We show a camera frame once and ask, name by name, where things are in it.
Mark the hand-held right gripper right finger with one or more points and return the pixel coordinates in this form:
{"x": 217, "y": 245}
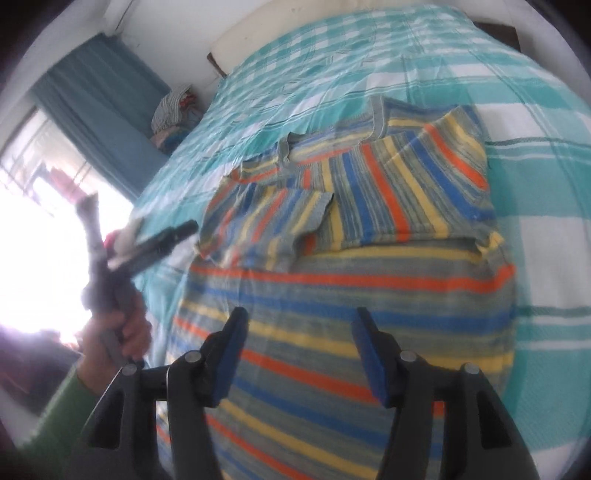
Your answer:
{"x": 369, "y": 364}

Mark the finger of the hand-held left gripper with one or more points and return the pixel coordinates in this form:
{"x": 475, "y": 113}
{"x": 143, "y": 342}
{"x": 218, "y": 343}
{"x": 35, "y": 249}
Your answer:
{"x": 90, "y": 226}
{"x": 161, "y": 242}

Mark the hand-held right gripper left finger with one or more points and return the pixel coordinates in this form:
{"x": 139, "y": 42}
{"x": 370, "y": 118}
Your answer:
{"x": 226, "y": 369}

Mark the striped knit sweater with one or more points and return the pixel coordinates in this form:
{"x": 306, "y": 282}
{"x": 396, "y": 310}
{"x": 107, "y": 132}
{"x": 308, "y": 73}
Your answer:
{"x": 351, "y": 277}

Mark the person's left forearm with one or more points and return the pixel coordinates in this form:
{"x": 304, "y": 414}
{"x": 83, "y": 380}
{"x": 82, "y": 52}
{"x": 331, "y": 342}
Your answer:
{"x": 60, "y": 415}

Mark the pile of loose clothes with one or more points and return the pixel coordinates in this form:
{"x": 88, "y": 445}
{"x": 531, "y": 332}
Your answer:
{"x": 175, "y": 115}

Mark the person's left hand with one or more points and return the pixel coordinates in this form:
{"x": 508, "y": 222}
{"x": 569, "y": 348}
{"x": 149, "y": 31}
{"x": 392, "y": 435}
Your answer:
{"x": 134, "y": 337}

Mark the red folded garment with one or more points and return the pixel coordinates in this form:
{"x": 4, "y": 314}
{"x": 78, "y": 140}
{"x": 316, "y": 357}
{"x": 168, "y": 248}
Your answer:
{"x": 109, "y": 240}

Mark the beige patterned folded garment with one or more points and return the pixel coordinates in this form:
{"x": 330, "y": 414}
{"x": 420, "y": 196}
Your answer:
{"x": 127, "y": 240}

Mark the bright window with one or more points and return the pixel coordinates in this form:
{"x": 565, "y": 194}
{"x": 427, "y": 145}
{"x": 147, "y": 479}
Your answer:
{"x": 41, "y": 230}

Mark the teal curtain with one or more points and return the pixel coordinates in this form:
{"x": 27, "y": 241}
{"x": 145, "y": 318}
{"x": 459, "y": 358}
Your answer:
{"x": 106, "y": 106}

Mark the dark wooden headboard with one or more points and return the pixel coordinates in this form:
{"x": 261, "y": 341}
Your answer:
{"x": 216, "y": 64}

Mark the cream pillow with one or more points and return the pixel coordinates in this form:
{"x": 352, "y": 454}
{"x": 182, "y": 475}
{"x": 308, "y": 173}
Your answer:
{"x": 295, "y": 32}

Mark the bed with teal plaid cover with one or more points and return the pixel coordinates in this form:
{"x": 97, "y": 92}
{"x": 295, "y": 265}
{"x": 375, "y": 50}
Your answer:
{"x": 545, "y": 184}

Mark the dark nightstand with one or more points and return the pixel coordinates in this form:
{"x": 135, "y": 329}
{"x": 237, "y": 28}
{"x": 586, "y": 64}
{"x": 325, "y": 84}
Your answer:
{"x": 501, "y": 34}

